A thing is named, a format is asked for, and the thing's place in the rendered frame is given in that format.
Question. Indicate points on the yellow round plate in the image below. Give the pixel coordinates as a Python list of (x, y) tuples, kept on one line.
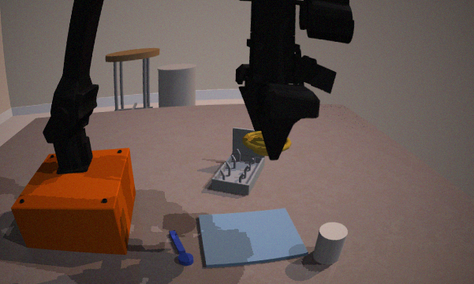
[(255, 141)]

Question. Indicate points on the grey cylinder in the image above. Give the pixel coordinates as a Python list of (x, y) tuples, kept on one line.
[(330, 242)]

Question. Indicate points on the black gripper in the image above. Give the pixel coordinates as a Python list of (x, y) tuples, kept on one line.
[(273, 102)]

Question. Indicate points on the light blue flat mat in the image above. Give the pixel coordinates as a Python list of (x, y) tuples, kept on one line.
[(249, 237)]

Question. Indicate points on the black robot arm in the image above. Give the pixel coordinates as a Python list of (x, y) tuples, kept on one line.
[(75, 96)]

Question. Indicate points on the grey dish rack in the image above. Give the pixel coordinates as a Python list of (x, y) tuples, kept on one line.
[(241, 170)]

